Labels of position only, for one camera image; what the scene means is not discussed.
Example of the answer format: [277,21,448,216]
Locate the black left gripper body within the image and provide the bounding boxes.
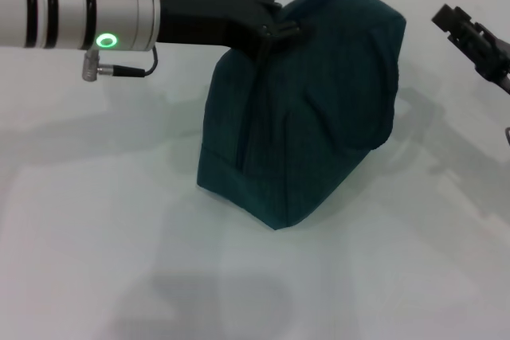
[156,0,284,59]

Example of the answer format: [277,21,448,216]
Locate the dark teal insulated lunch bag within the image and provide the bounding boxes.
[195,0,407,233]

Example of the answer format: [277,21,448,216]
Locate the dark left arm cable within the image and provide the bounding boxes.
[81,45,159,83]

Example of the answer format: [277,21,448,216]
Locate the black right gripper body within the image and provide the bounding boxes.
[492,39,510,96]

